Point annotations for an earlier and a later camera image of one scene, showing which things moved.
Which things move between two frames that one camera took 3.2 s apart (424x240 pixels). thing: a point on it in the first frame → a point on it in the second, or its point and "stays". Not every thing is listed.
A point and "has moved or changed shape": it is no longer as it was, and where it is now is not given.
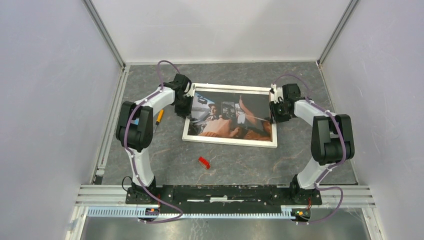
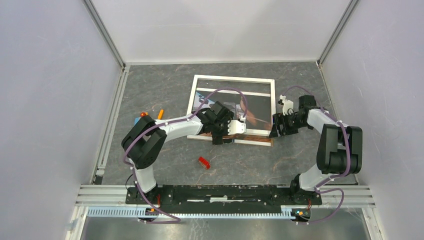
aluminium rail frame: x=358 y=197 stays
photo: x=240 y=115 has moved or changed shape
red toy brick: x=204 y=163 stays
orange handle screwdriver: x=160 y=114 stays
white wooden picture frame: x=231 y=88 has moved or changed shape
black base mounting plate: x=224 y=199 stays
